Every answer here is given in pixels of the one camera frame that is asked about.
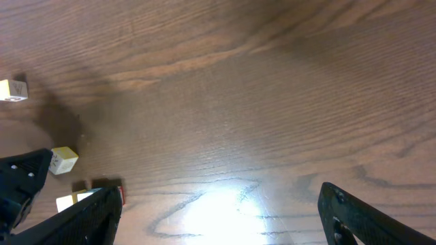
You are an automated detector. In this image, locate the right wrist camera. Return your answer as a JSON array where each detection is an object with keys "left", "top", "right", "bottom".
[{"left": 1, "top": 148, "right": 52, "bottom": 236}]

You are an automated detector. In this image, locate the red top block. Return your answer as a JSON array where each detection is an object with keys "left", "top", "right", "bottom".
[{"left": 118, "top": 186, "right": 126, "bottom": 206}]

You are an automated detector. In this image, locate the white block far right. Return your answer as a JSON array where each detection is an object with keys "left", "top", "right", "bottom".
[{"left": 0, "top": 80, "right": 29, "bottom": 102}]

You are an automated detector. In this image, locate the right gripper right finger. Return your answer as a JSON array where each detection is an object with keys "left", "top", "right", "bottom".
[{"left": 317, "top": 182, "right": 435, "bottom": 245}]

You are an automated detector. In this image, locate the yellow top far block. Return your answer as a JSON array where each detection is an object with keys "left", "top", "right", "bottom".
[{"left": 49, "top": 146, "right": 79, "bottom": 175}]

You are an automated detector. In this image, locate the yellow top soccer block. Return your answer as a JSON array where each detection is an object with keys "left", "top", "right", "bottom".
[{"left": 56, "top": 188, "right": 100, "bottom": 213}]

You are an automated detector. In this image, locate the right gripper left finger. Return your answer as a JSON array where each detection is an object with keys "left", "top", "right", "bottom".
[{"left": 12, "top": 186, "right": 123, "bottom": 245}]

